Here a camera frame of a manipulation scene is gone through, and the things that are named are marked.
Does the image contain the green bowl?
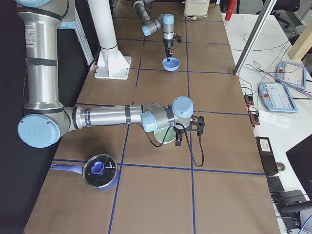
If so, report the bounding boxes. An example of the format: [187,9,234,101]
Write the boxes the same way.
[154,127,176,144]

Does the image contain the blue bowl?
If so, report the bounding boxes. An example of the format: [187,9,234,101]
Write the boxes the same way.
[162,57,180,72]

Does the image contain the near teach pendant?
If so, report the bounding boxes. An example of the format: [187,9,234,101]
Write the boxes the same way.
[259,82,298,113]

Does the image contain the black power box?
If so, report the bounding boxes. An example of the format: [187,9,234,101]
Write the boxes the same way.
[255,136,278,176]

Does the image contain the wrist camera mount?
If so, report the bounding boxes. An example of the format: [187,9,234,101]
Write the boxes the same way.
[174,34,182,44]

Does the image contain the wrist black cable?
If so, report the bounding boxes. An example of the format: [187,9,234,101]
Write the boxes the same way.
[141,123,205,168]

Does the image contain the silver toaster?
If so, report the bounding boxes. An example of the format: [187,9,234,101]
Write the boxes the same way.
[183,0,210,17]

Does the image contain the blue saucepan with glass lid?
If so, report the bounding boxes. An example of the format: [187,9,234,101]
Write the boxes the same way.
[50,154,119,191]

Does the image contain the white pedestal column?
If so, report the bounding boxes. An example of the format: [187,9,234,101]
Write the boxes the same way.
[88,0,131,80]

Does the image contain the orange black connector block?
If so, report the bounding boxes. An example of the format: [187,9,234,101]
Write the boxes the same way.
[244,95,254,107]

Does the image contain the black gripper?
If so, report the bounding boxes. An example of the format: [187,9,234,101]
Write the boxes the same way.
[173,123,194,147]
[163,38,174,61]

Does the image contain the aluminium frame post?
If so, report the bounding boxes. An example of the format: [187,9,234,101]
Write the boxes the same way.
[234,0,277,76]

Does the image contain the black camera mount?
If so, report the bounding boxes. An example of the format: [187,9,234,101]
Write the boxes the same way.
[190,115,205,137]

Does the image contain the teach pendant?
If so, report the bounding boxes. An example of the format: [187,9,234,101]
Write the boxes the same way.
[276,61,307,90]
[259,82,298,113]

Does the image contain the black monitor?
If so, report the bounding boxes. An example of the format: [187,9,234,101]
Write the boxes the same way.
[286,136,312,199]

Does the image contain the far teach pendant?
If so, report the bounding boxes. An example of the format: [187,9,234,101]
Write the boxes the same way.
[276,61,307,90]

